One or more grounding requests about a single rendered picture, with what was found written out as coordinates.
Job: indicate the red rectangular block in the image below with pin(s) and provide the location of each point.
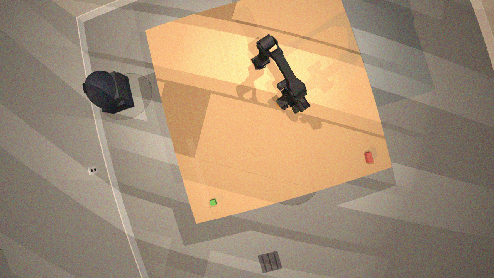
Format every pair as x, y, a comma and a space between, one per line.
368, 157

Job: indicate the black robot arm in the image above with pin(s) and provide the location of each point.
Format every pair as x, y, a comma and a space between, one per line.
296, 89

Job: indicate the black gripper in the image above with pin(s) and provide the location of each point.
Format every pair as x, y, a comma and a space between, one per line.
282, 85

